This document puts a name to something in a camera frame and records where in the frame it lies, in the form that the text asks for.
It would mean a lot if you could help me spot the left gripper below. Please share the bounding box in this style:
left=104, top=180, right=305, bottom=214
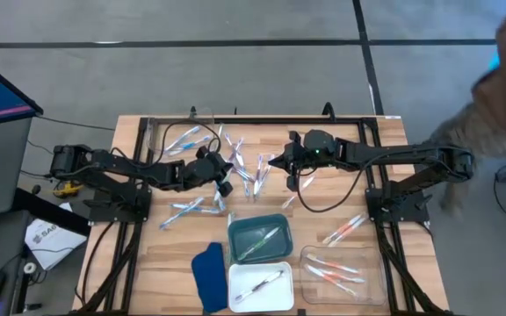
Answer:
left=181, top=147, right=235, bottom=198

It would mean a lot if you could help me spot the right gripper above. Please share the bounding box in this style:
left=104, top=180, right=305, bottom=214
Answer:
left=268, top=130, right=307, bottom=192

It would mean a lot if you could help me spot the purple toothbrush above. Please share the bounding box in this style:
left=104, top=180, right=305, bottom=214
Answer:
left=229, top=136, right=246, bottom=176
left=230, top=165, right=257, bottom=183
left=224, top=133, right=242, bottom=166
left=252, top=154, right=264, bottom=198
left=259, top=153, right=276, bottom=185
left=234, top=269, right=286, bottom=303

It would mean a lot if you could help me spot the teal plastic bin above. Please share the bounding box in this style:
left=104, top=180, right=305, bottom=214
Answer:
left=227, top=213, right=294, bottom=265

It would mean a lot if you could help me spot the dark blue cloth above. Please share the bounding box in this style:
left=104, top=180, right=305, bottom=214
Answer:
left=191, top=241, right=229, bottom=313

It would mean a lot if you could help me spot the white plastic tray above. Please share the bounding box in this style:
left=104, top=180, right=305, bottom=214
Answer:
left=228, top=262, right=295, bottom=313

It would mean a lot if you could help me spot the yellow clamp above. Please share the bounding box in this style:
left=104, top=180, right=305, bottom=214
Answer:
left=53, top=182, right=83, bottom=198

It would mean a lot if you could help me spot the white printed booklet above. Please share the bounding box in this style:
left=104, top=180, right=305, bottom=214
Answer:
left=24, top=202, right=88, bottom=271

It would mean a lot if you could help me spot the person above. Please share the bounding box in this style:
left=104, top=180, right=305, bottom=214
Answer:
left=423, top=0, right=506, bottom=217

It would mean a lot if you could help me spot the black camera cable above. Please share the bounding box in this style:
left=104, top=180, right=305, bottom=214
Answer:
left=147, top=118, right=223, bottom=170
left=294, top=164, right=368, bottom=214

